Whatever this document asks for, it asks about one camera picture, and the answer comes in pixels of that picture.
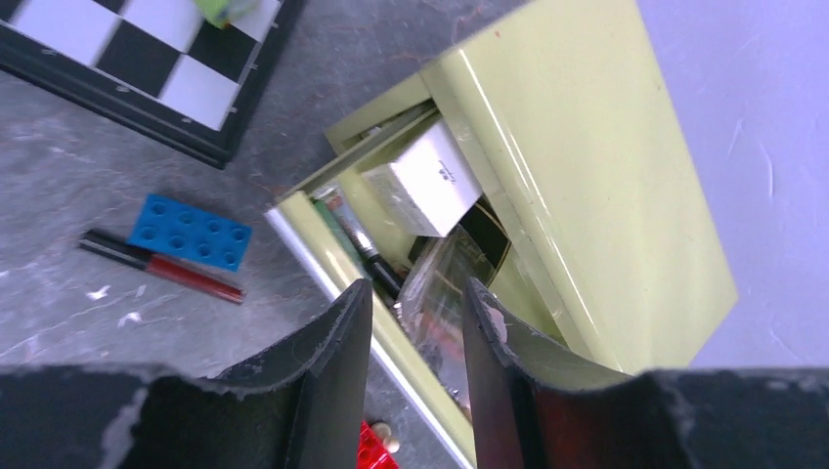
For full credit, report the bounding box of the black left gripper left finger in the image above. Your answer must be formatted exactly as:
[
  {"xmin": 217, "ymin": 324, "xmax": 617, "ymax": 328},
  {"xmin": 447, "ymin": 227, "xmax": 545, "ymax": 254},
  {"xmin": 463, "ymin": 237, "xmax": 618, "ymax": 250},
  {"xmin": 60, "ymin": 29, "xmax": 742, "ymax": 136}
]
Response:
[{"xmin": 1, "ymin": 279, "xmax": 372, "ymax": 468}]

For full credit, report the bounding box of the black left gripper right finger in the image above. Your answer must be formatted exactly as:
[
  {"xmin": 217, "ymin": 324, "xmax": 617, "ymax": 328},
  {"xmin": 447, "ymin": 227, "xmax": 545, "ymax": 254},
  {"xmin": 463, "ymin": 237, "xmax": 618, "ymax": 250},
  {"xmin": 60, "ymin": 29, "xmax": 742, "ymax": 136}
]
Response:
[{"xmin": 462, "ymin": 278, "xmax": 828, "ymax": 468}]

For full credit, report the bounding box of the clear plastic wrapper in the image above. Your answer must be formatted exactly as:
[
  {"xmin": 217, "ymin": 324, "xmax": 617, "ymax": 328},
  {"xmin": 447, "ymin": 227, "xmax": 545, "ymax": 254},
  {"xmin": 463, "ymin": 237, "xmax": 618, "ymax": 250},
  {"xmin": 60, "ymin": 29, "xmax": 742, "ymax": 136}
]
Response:
[{"xmin": 398, "ymin": 226, "xmax": 496, "ymax": 413}]

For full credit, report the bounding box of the grey concealer stick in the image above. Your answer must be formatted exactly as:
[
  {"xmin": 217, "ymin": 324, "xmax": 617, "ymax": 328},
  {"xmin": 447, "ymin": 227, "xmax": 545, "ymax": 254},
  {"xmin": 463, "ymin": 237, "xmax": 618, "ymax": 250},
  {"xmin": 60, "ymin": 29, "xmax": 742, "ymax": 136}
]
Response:
[{"xmin": 322, "ymin": 185, "xmax": 404, "ymax": 300}]

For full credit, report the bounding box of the green marker pen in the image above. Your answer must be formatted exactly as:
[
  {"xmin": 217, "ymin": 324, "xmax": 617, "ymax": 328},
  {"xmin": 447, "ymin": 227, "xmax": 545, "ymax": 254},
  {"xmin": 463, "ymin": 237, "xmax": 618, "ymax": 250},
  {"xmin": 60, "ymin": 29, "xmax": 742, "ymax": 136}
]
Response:
[{"xmin": 313, "ymin": 200, "xmax": 371, "ymax": 278}]

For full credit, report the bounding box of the green drawer cabinet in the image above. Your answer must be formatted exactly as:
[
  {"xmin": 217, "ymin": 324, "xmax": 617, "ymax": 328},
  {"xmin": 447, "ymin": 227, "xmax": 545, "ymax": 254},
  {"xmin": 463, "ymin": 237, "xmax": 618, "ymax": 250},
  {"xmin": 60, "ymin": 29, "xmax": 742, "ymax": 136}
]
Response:
[{"xmin": 264, "ymin": 0, "xmax": 740, "ymax": 469}]

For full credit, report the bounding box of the white cube box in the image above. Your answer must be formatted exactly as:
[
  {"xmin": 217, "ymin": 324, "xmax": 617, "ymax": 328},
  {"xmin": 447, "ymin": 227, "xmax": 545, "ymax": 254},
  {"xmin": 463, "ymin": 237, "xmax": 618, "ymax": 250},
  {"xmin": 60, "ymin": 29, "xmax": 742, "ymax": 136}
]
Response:
[{"xmin": 362, "ymin": 117, "xmax": 483, "ymax": 237}]

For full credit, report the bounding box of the dark red lip gloss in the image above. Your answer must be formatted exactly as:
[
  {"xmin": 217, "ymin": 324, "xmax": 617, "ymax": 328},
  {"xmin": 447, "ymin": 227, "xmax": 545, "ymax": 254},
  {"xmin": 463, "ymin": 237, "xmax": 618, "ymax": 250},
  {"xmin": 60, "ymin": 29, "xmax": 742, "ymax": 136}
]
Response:
[{"xmin": 78, "ymin": 230, "xmax": 243, "ymax": 305}]

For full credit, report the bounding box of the black square compact case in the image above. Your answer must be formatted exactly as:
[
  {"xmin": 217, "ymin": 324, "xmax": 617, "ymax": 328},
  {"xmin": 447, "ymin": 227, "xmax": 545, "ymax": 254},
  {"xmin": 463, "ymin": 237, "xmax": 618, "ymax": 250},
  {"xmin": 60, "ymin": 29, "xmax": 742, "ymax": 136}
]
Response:
[{"xmin": 451, "ymin": 198, "xmax": 511, "ymax": 288}]

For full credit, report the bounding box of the white chess pawn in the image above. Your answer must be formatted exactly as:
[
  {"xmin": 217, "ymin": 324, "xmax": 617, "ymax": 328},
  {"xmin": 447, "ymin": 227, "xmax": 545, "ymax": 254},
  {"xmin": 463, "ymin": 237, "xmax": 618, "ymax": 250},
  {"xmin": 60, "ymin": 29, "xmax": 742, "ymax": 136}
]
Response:
[{"xmin": 371, "ymin": 421, "xmax": 401, "ymax": 454}]

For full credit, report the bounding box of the red toy magnet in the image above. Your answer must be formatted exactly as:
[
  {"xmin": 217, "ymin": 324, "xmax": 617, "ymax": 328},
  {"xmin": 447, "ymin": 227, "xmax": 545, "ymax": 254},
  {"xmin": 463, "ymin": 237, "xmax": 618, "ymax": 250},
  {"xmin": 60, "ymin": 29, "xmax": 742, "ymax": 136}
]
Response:
[{"xmin": 356, "ymin": 421, "xmax": 399, "ymax": 469}]

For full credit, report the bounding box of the blue red toy brick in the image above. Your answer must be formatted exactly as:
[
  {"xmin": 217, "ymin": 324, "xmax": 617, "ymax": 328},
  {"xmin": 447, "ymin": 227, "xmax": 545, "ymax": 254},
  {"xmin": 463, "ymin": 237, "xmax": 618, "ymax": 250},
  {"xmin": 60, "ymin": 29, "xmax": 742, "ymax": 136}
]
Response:
[{"xmin": 128, "ymin": 194, "xmax": 252, "ymax": 272}]

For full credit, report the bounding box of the black white chessboard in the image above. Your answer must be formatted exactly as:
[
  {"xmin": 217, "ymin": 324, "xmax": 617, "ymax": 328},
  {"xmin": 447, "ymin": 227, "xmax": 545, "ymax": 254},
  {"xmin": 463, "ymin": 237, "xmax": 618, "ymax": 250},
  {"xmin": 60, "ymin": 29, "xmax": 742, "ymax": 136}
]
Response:
[{"xmin": 1, "ymin": 1, "xmax": 304, "ymax": 168}]

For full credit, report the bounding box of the green toy figure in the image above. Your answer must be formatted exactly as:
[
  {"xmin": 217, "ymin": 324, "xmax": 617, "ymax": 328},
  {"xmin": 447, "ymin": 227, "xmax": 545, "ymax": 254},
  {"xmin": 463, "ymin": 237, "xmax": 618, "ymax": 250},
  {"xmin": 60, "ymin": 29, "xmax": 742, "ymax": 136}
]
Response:
[{"xmin": 194, "ymin": 0, "xmax": 261, "ymax": 28}]

